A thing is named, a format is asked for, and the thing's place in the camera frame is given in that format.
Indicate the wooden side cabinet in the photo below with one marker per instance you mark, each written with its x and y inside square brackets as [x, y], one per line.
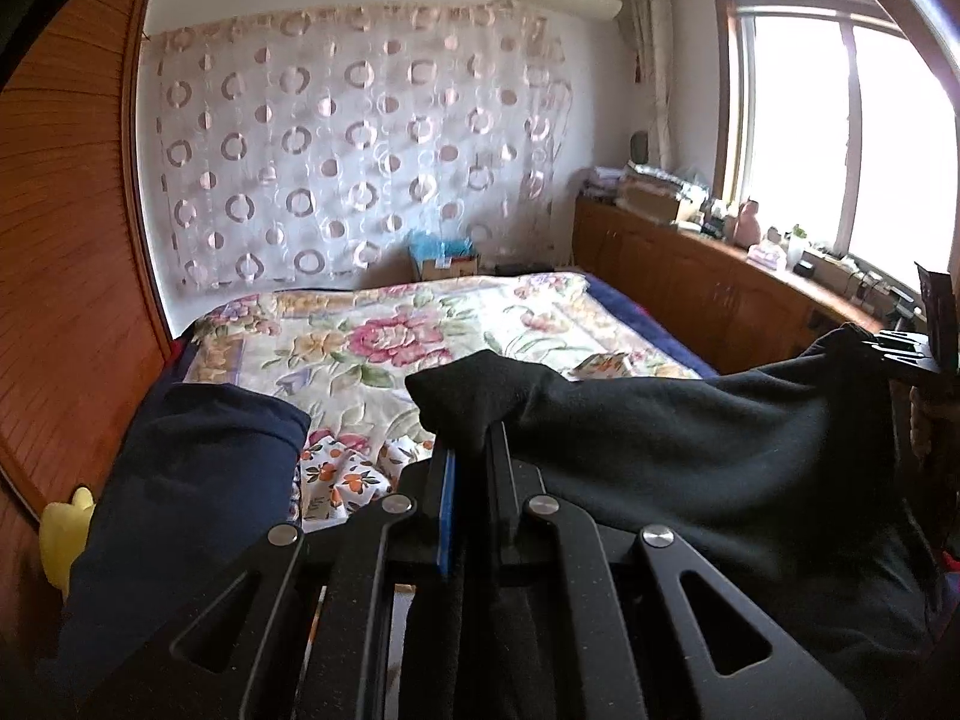
[675, 277]

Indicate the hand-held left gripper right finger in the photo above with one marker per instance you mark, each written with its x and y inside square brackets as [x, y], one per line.
[501, 480]

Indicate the yellow plush toy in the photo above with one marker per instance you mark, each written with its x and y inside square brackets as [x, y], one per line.
[66, 536]

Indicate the blue plastic bag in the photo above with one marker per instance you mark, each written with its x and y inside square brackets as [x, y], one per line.
[442, 246]

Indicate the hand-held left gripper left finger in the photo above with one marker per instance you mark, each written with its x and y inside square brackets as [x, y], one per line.
[448, 517]

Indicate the orange fruit print sheet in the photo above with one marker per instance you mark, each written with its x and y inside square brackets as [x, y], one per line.
[352, 480]

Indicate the pink tissue pack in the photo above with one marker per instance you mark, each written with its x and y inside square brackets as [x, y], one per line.
[766, 253]

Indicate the black printed t-shirt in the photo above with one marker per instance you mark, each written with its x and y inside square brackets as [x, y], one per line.
[712, 450]

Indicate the pink bottle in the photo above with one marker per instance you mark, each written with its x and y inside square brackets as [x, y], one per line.
[748, 223]

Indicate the brown cardboard box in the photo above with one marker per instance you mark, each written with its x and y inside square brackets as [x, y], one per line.
[660, 204]

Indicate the wooden slatted wardrobe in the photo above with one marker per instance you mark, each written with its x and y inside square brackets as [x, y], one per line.
[67, 240]

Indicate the navy blue garment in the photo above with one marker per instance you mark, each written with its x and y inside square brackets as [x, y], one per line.
[187, 480]

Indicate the window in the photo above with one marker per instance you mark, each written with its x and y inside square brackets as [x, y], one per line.
[825, 127]

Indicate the dark oval object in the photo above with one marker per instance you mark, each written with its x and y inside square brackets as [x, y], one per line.
[640, 148]

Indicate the small black box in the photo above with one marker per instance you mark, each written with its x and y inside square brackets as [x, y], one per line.
[806, 268]

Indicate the white bottle with green cap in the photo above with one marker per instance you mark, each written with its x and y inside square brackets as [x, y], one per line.
[795, 249]

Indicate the stack of papers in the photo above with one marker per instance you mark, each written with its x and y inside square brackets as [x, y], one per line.
[604, 184]

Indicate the navy blue blanket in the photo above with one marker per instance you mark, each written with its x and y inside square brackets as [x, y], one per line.
[652, 322]

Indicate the circle patterned sheer curtain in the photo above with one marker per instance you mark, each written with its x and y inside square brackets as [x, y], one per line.
[352, 142]

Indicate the white wrapped pipe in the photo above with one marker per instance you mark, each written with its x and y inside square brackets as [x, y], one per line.
[654, 67]

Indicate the floral quilt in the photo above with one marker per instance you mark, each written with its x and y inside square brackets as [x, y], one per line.
[375, 337]

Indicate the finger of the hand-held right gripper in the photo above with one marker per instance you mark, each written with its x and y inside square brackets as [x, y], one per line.
[904, 351]

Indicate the small cardboard box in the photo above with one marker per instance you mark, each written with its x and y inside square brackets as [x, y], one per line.
[446, 268]

